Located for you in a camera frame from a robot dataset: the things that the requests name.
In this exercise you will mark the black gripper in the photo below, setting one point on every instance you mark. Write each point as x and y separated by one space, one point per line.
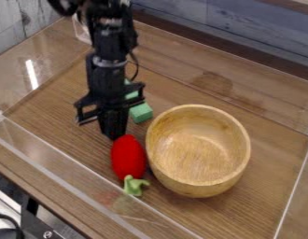
108 94

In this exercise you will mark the green rectangular block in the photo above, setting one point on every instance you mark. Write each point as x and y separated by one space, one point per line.
140 112

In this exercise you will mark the red plush strawberry toy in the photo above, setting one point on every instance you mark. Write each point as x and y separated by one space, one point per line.
128 164

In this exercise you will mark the wooden bowl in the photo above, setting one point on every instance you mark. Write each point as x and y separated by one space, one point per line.
198 150

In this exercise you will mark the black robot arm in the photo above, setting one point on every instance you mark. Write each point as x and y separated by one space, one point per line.
109 24

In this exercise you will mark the clear acrylic enclosure wall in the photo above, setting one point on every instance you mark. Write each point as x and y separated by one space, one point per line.
57 159

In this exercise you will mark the clear acrylic corner bracket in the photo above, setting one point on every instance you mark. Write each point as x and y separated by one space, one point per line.
80 30

